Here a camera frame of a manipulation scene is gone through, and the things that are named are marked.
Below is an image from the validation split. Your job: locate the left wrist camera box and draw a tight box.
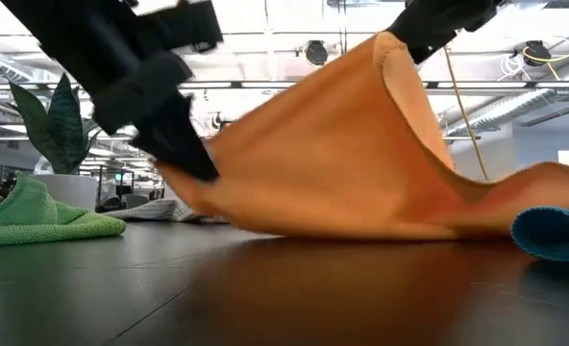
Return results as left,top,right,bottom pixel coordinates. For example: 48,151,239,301
137,0,224,53

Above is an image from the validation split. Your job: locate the black ceiling cable reel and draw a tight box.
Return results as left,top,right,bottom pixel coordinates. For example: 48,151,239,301
522,40,553,67
304,40,329,67

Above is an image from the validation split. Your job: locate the green microfiber towel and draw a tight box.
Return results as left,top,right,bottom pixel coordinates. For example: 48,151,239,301
0,170,128,248

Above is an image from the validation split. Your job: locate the yellow hanging cable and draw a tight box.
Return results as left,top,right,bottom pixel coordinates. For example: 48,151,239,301
442,45,490,183

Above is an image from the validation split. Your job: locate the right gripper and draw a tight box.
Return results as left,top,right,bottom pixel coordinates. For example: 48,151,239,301
387,0,502,64

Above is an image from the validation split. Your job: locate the orange microfiber towel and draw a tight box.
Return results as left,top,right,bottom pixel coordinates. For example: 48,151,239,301
157,31,569,241

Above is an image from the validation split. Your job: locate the long ceiling light rail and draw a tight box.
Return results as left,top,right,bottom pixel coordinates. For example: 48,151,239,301
0,80,569,92

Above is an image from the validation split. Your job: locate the blue microfiber towel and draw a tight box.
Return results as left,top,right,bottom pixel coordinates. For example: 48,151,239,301
510,206,569,264

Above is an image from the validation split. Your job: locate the white grey microfiber towel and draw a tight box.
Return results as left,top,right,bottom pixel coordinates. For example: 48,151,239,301
102,198,228,225

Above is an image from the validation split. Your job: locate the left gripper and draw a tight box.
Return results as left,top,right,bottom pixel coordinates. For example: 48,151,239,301
94,50,220,183

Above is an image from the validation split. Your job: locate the artificial green plant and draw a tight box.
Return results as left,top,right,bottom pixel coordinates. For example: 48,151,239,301
8,72,103,175

